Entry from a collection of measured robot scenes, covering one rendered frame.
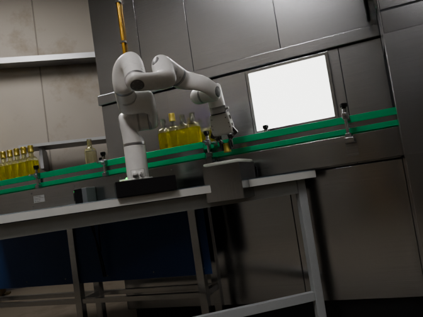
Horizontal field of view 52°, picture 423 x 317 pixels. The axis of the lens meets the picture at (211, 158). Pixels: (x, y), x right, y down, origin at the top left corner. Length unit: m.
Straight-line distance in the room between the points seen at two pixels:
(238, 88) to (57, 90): 3.25
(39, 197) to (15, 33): 3.18
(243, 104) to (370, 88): 0.63
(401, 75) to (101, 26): 1.79
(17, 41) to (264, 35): 3.63
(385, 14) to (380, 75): 0.41
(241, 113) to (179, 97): 0.38
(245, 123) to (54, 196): 1.13
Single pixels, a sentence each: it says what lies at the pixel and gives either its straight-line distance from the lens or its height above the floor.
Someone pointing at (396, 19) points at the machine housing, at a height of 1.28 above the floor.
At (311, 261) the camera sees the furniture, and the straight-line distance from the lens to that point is 2.11.
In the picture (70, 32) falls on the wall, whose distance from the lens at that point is 5.50.
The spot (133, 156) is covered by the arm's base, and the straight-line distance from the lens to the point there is 1.91.
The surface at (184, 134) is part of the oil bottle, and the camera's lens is 2.29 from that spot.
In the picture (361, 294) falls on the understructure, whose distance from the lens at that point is 2.33.
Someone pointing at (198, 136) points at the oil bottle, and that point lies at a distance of 2.26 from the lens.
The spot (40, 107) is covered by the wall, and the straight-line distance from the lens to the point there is 5.28.
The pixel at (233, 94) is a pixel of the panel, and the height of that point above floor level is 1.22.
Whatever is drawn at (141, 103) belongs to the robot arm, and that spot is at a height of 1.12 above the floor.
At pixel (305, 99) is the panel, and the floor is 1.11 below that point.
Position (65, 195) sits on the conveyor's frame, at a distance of 2.54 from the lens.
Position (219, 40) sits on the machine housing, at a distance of 2.49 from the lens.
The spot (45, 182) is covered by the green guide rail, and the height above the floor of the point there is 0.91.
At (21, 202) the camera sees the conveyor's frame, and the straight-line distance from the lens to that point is 2.76.
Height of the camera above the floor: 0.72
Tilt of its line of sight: 4 degrees up
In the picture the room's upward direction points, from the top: 8 degrees counter-clockwise
